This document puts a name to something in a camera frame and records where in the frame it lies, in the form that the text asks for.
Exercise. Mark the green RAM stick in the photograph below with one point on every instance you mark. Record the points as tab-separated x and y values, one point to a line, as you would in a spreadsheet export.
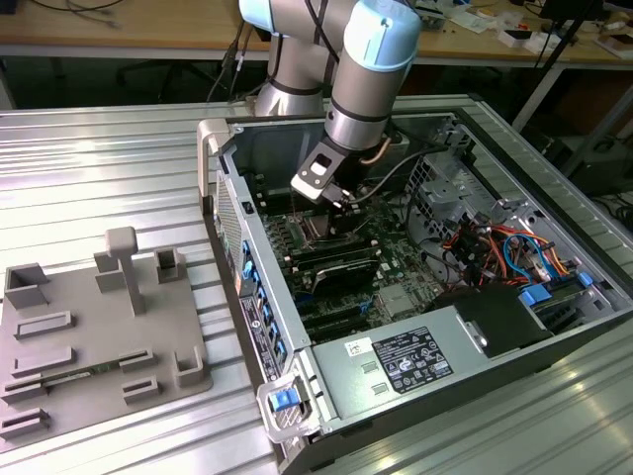
104	368

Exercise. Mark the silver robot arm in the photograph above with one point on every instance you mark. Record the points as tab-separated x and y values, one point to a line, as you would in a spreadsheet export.
361	99

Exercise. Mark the grey power supply unit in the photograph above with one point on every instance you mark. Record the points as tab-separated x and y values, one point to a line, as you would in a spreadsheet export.
346	376

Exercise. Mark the blue case latch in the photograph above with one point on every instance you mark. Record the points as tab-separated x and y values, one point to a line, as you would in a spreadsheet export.
283	401

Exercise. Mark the black fan shroud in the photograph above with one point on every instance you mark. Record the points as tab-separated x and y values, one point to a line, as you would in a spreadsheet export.
494	316

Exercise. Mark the wooden desk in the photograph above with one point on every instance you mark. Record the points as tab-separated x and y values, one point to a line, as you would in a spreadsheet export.
148	25

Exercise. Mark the black RAM stick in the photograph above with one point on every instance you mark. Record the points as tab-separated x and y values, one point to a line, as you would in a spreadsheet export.
346	259
353	246

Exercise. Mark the black graphics card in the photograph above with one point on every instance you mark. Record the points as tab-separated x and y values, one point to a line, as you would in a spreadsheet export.
346	279

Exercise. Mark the grey parts rack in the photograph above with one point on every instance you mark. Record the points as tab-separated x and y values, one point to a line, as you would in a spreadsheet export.
99	321

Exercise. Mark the small blue clip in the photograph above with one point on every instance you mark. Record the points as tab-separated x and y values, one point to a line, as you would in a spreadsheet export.
584	279

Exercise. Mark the small white box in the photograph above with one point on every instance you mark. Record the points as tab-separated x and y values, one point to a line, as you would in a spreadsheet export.
514	42

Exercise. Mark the metal drive cage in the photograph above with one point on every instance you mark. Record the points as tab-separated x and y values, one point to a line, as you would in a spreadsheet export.
445	198

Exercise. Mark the CPU socket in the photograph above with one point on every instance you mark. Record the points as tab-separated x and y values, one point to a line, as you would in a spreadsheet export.
302	231

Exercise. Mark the silver chipset heatsink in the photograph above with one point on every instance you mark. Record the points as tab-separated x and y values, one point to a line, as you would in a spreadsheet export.
395	299

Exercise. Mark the white wrist camera black mount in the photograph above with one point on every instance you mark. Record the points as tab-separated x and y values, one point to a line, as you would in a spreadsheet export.
316	170

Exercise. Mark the open grey PC case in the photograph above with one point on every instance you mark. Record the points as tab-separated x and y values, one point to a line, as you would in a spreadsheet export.
289	316

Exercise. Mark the green motherboard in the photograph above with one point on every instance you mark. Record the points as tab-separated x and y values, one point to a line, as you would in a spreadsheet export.
395	257

